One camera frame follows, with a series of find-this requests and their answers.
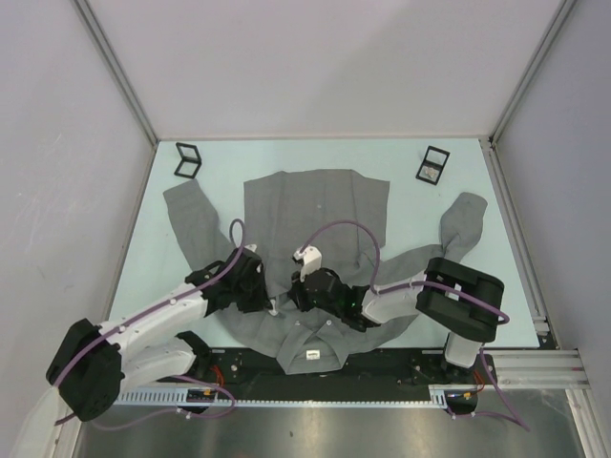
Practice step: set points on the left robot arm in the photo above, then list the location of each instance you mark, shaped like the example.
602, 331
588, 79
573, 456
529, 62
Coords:
95, 363

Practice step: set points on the aluminium frame rail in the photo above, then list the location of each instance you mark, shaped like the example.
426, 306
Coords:
539, 369

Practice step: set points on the grey button-up shirt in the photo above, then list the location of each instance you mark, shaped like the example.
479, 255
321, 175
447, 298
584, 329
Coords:
344, 214

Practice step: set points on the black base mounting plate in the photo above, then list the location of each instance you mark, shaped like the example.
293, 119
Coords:
404, 365

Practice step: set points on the white slotted cable duct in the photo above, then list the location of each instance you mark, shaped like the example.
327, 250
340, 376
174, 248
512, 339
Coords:
325, 395

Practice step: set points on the black display box, left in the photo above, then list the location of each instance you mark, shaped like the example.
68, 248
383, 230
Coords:
189, 160

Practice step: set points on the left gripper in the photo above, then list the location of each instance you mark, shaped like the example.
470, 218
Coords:
262, 301

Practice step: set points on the black display box, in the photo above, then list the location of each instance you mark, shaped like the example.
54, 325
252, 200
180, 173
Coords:
436, 158
189, 160

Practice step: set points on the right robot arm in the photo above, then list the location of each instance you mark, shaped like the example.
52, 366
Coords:
465, 301

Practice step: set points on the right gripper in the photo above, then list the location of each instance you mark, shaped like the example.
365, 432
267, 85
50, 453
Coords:
297, 294

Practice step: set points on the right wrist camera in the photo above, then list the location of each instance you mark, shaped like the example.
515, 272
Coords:
309, 259

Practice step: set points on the black display box, right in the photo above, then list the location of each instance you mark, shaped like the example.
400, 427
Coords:
436, 158

